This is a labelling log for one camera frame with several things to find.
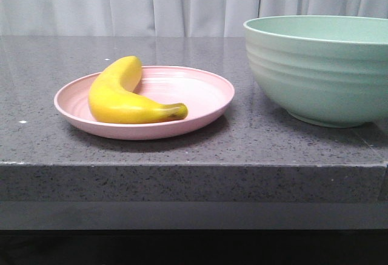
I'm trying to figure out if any green bowl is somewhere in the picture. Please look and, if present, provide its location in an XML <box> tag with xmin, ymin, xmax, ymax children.
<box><xmin>244</xmin><ymin>15</ymin><xmax>387</xmax><ymax>127</ymax></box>

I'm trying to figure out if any white curtain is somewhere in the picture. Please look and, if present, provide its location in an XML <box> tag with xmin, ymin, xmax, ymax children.
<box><xmin>1</xmin><ymin>0</ymin><xmax>387</xmax><ymax>37</ymax></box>

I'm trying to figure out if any yellow banana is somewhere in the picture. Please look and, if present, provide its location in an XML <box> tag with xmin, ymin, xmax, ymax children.
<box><xmin>88</xmin><ymin>56</ymin><xmax>188</xmax><ymax>124</ymax></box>

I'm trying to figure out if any pink plate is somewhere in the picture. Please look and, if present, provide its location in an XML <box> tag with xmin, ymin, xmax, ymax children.
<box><xmin>54</xmin><ymin>66</ymin><xmax>235</xmax><ymax>140</ymax></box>

